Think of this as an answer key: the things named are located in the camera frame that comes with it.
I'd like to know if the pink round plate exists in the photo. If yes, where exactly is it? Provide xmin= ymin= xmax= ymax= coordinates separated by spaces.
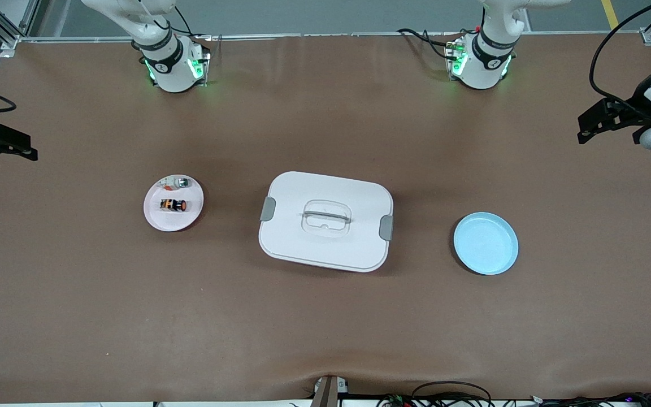
xmin=143 ymin=174 xmax=205 ymax=232

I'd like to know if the light blue round plate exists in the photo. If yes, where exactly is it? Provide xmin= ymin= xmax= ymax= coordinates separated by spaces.
xmin=453 ymin=212 xmax=519 ymax=276

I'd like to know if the white lidded storage box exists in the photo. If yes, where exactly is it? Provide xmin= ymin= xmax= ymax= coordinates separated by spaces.
xmin=258 ymin=171 xmax=394 ymax=274

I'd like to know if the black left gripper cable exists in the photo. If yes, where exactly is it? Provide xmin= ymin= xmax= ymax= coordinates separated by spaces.
xmin=589 ymin=0 xmax=651 ymax=108

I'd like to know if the black arm base cable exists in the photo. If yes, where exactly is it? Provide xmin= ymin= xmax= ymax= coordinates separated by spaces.
xmin=397 ymin=28 xmax=452 ymax=60
xmin=173 ymin=5 xmax=213 ymax=41

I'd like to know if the black cable bundle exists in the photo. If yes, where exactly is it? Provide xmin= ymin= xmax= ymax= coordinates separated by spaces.
xmin=376 ymin=392 xmax=651 ymax=407

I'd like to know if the black looped cable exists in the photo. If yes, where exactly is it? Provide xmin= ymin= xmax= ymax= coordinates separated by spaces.
xmin=411 ymin=381 xmax=493 ymax=407

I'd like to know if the brown camera mount bracket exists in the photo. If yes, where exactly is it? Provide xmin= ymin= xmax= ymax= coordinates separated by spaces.
xmin=310 ymin=375 xmax=350 ymax=407

